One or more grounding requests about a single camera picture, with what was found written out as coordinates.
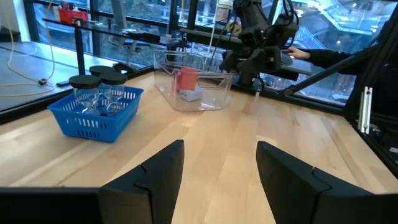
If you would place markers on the person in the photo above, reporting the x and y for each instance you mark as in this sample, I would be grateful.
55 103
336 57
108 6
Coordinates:
335 59

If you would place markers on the red plastic box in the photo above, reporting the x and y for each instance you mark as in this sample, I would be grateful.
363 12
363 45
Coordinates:
187 79

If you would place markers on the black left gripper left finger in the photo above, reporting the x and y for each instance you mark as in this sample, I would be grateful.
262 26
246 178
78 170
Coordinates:
149 193

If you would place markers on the white bottle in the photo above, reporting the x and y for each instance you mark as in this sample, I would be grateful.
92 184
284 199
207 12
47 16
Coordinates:
224 11

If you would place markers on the red storage bin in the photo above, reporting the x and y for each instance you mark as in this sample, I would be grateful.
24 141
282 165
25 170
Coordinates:
73 15

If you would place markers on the black-capped sand hourglass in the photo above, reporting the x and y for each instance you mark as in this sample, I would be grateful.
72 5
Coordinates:
113 78
85 81
102 70

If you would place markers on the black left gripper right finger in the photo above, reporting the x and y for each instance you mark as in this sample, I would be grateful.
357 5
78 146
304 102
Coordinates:
292 193

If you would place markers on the blue plastic basket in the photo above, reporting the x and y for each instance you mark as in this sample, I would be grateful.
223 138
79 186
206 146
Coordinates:
93 127

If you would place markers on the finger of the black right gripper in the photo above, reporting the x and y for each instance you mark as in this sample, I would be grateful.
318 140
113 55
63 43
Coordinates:
273 59
231 62

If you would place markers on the clear plastic bin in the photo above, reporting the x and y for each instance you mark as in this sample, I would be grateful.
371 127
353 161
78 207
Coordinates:
214 93

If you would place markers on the person's hand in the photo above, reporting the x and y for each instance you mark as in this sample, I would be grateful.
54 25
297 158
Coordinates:
297 53

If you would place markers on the silver metal bracket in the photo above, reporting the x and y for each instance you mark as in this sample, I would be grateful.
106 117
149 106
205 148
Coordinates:
364 109

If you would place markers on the black background rig frame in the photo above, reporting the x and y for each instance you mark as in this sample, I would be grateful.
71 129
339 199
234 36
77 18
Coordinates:
79 46

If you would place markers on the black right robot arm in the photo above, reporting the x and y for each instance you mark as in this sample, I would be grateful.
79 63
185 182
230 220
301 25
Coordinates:
255 18

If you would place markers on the black frame clamp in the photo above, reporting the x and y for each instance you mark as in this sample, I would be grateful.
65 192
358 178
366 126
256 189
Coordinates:
124 68

